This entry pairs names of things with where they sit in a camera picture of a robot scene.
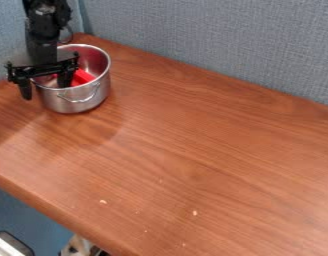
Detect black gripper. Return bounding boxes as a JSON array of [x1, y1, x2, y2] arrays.
[[5, 34, 80, 100]]

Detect red plastic block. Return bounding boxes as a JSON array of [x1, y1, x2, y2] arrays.
[[71, 68, 96, 87]]

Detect metal pot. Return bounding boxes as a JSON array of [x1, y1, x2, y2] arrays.
[[32, 44, 111, 114]]

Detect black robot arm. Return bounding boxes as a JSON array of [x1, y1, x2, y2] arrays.
[[5, 0, 80, 100]]

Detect grey device below table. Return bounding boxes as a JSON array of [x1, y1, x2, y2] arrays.
[[0, 231, 34, 256]]

